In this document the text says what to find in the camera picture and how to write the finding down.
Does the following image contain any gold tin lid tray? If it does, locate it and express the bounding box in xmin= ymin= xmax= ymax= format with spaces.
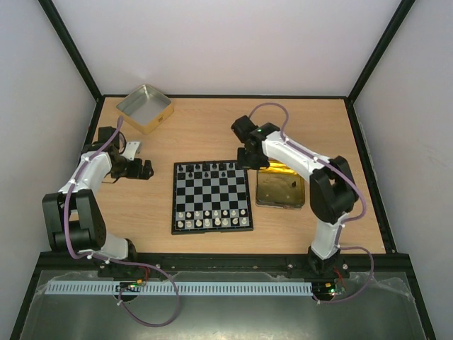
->
xmin=256 ymin=160 xmax=306 ymax=210

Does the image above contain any black magnetic chess board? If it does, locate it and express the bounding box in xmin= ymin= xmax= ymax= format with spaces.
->
xmin=171 ymin=160 xmax=253 ymax=235

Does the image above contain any gold square tin box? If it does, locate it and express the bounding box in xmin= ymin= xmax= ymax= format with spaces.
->
xmin=116 ymin=84 xmax=174 ymax=135

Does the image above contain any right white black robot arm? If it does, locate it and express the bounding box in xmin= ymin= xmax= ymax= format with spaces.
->
xmin=231 ymin=115 xmax=359 ymax=278

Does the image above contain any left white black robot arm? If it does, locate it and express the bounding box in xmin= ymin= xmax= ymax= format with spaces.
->
xmin=42 ymin=126 xmax=154 ymax=264

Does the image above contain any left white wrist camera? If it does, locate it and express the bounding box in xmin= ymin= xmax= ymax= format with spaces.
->
xmin=122 ymin=141 xmax=142 ymax=161

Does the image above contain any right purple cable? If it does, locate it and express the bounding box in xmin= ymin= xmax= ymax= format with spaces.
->
xmin=249 ymin=103 xmax=374 ymax=305

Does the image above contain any purple cable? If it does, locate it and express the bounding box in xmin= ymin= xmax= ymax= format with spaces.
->
xmin=249 ymin=103 xmax=374 ymax=305
xmin=63 ymin=115 xmax=181 ymax=327

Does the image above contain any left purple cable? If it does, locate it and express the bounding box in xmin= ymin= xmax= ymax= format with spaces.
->
xmin=63 ymin=115 xmax=181 ymax=327

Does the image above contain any grey slotted cable duct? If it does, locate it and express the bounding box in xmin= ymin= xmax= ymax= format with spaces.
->
xmin=45 ymin=280 xmax=312 ymax=296

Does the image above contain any black aluminium frame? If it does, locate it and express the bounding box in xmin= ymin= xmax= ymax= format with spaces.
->
xmin=11 ymin=1 xmax=435 ymax=339

